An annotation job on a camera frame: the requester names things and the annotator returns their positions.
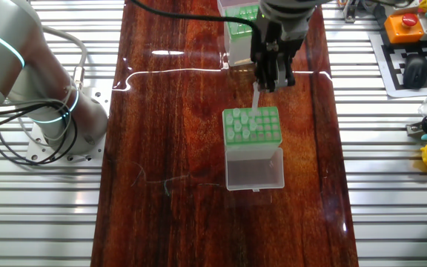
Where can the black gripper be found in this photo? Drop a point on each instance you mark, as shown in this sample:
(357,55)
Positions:
(269,44)

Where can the low green rack tip box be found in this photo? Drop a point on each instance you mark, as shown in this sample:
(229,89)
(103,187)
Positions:
(239,52)

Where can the tall translucent green tip box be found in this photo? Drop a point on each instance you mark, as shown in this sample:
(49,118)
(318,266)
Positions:
(254,174)

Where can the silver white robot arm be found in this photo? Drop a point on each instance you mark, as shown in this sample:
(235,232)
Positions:
(6,55)

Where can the yellow button box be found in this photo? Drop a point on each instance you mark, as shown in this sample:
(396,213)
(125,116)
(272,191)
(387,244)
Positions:
(399,35)

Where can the black computer mouse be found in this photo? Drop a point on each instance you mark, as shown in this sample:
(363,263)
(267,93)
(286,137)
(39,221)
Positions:
(415,72)

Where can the red emergency stop button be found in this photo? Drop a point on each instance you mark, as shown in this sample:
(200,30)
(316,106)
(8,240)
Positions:
(409,19)

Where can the glossy brown wooden board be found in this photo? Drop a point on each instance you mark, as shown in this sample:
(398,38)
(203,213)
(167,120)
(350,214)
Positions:
(180,222)

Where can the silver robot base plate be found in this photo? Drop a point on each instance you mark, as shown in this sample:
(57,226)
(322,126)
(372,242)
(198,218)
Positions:
(100,98)

